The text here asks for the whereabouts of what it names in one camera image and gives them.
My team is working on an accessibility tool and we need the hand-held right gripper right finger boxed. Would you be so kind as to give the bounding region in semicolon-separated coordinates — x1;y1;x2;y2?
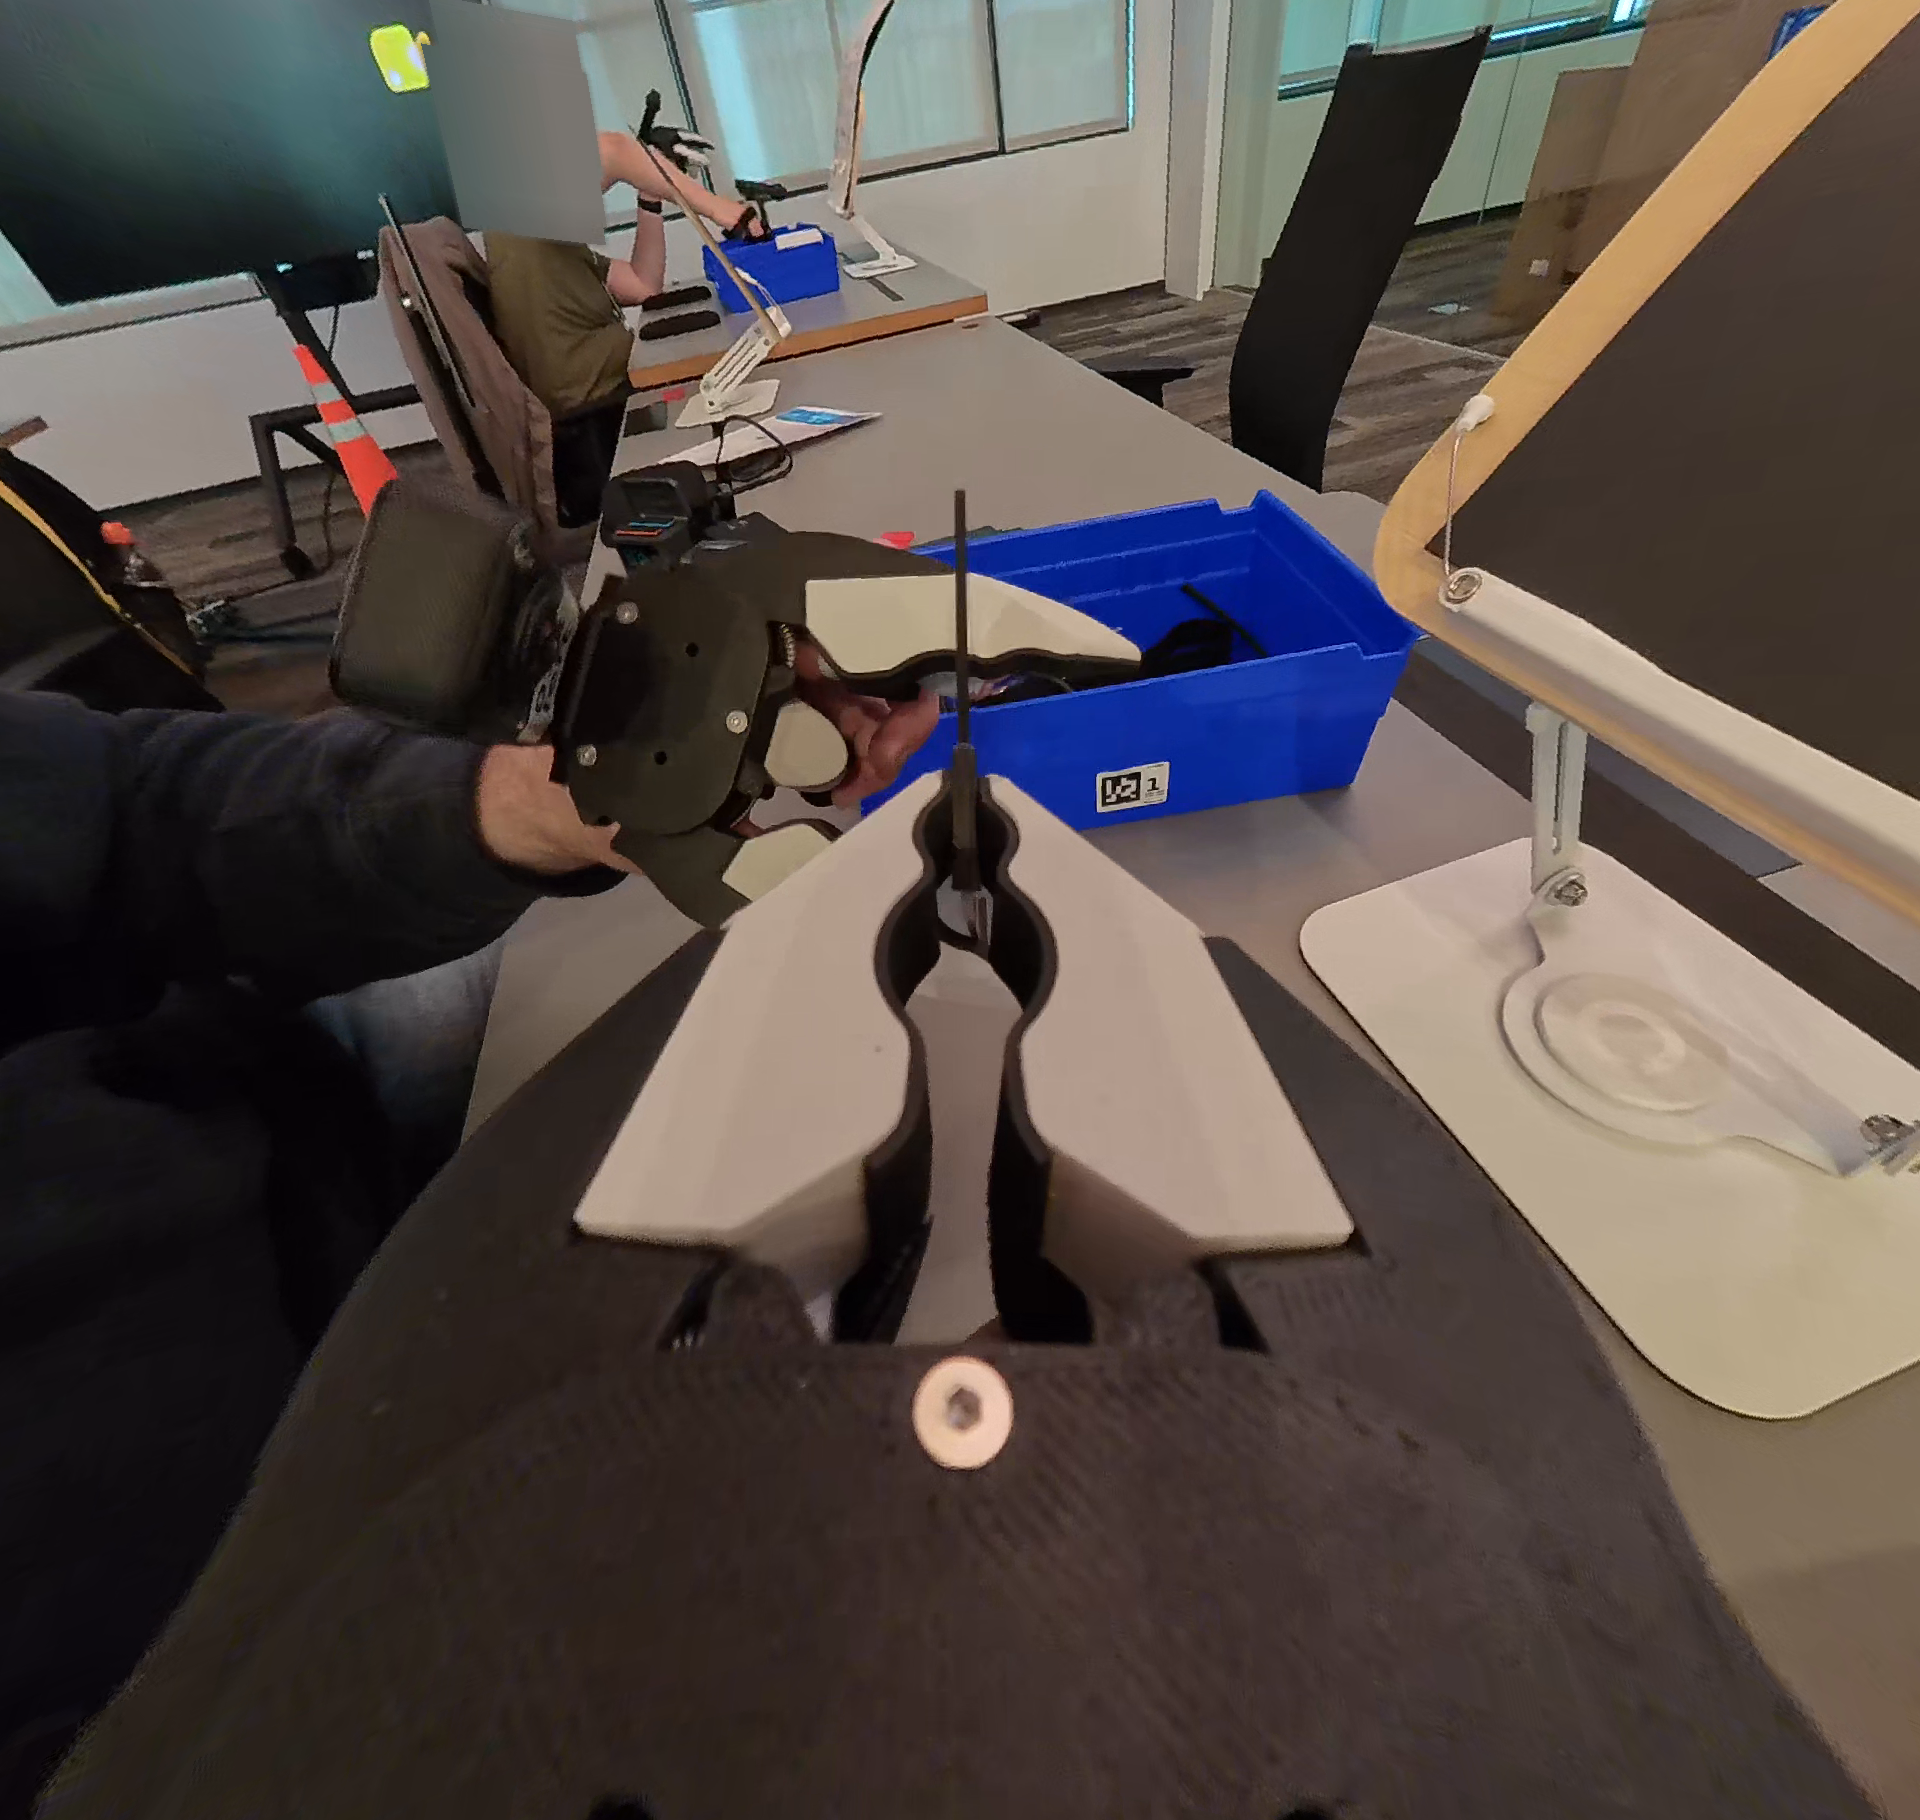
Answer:
985;792;1359;1272

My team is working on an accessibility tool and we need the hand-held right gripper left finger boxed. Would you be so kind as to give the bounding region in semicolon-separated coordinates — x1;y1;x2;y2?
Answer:
577;786;936;1260

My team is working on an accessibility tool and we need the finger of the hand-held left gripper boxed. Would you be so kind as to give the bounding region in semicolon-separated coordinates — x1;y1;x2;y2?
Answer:
722;817;849;912
805;567;1143;689

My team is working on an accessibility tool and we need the blue plastic bin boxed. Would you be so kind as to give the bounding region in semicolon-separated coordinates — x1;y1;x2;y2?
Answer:
706;224;846;318
873;493;1422;826

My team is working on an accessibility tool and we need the person's left forearm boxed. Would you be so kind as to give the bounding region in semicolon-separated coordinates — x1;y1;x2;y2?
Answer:
0;689;527;1042

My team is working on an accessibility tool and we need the person's left hand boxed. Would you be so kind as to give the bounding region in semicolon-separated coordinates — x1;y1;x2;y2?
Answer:
481;676;948;883

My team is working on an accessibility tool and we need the long wooden table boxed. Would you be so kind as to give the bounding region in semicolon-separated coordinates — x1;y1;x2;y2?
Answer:
616;260;992;397

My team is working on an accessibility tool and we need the office chair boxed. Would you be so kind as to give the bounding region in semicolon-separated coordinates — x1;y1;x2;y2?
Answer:
376;201;573;532

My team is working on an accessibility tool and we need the black pillar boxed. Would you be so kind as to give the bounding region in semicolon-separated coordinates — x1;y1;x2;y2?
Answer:
1224;30;1492;493

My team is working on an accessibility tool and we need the person's dark clothing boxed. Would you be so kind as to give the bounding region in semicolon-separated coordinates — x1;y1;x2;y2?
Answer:
0;953;512;1761

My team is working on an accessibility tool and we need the brown cardboard box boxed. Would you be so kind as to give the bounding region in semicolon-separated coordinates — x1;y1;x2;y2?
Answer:
1495;50;1681;324

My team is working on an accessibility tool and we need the black monitor screen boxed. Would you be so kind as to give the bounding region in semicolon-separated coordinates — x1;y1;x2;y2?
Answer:
0;0;483;306

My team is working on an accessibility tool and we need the black cable coil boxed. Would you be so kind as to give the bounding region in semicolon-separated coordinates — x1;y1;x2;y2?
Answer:
961;585;1276;714

